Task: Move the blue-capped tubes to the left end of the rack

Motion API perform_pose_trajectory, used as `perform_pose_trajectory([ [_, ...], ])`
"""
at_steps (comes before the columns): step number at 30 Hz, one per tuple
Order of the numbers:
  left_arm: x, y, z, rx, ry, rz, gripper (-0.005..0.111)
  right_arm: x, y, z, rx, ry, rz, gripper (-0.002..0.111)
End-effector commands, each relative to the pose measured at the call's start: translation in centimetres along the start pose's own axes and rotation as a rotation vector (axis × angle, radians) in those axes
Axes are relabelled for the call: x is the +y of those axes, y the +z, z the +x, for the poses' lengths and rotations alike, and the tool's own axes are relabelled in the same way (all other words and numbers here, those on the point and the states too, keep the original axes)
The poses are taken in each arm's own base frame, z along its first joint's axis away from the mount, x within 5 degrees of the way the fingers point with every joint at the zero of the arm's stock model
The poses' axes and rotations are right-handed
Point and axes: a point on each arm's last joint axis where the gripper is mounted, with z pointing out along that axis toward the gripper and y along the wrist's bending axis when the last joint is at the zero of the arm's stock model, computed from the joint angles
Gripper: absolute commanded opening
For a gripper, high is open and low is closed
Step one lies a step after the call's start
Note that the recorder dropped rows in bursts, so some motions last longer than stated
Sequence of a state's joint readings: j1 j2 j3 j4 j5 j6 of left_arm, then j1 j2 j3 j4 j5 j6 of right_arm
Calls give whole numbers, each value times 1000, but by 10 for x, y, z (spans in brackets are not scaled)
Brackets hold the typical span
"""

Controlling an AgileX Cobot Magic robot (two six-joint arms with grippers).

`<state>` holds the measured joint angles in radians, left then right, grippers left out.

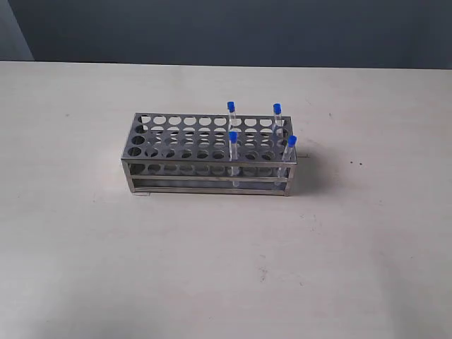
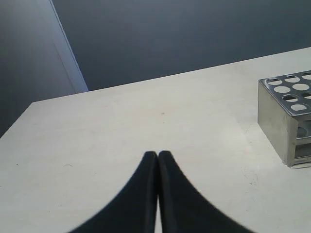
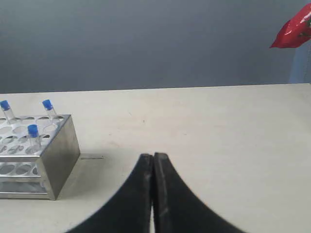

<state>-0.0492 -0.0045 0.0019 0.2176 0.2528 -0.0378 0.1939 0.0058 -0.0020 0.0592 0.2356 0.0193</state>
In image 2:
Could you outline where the stainless steel test tube rack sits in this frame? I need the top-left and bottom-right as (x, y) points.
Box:
(258, 70), (311, 167)

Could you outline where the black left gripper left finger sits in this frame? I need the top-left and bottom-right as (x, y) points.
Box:
(71, 151), (159, 233)

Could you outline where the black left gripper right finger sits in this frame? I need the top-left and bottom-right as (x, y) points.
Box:
(158, 150), (248, 233)

